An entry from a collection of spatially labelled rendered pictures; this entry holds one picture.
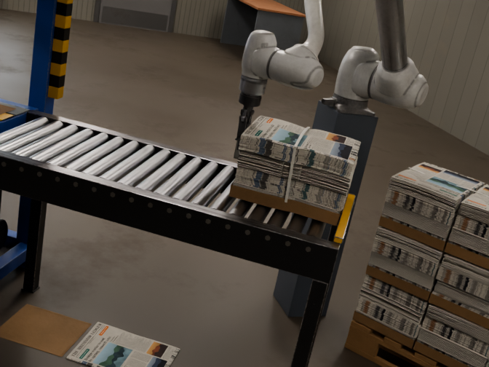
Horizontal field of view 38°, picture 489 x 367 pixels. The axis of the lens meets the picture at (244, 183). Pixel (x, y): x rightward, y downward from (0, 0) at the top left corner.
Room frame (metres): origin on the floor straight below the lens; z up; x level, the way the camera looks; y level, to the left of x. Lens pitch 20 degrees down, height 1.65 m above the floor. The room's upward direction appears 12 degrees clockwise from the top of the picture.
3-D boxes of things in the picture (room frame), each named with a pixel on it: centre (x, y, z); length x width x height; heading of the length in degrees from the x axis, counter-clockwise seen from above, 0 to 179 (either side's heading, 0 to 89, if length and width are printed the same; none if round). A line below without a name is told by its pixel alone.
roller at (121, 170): (2.37, 0.42, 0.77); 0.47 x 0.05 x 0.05; 170
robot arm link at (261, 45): (2.34, 0.03, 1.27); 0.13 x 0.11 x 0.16; 57
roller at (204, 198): (2.31, 0.10, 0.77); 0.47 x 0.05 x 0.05; 170
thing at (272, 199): (2.32, -0.06, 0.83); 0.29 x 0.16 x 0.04; 170
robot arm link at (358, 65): (3.03, -0.39, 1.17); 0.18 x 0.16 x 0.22; 56
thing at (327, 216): (2.29, -0.27, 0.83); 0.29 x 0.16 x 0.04; 170
